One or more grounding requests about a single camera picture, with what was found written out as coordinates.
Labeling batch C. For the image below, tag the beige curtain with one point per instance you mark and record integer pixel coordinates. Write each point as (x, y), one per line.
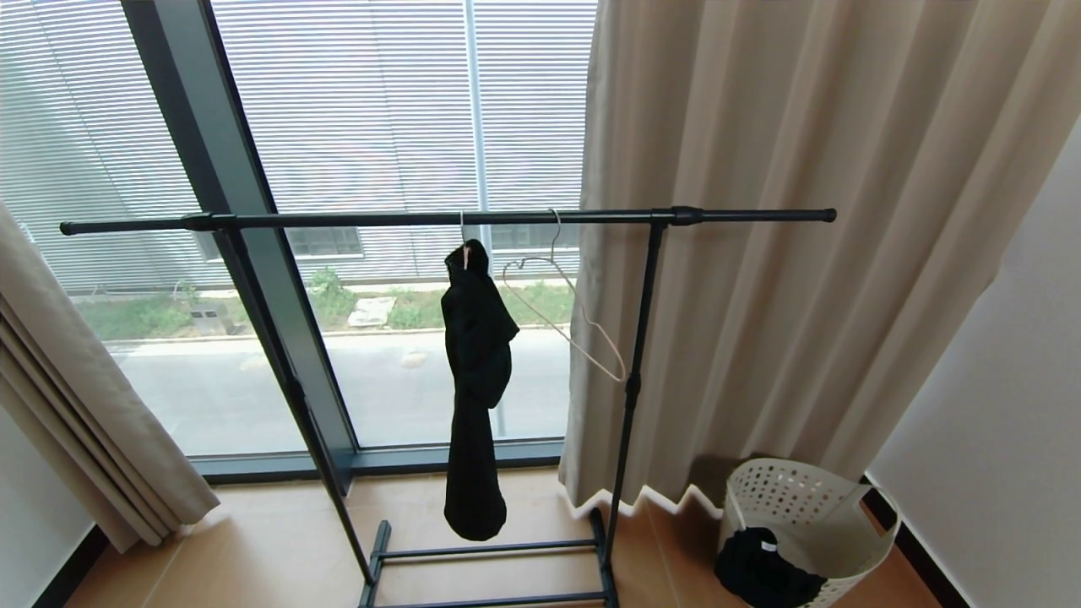
(84, 422)
(802, 211)

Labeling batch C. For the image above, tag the pink clothes hanger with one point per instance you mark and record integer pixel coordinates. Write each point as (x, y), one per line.
(591, 355)
(465, 257)

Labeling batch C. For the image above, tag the black garment with white label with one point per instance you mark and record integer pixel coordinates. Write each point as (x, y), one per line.
(760, 574)

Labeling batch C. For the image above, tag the window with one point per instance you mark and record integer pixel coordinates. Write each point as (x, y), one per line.
(355, 101)

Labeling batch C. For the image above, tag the black clothes rack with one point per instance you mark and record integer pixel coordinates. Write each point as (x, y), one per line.
(338, 220)

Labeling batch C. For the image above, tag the white laundry basket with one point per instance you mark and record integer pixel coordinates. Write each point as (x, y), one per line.
(802, 507)

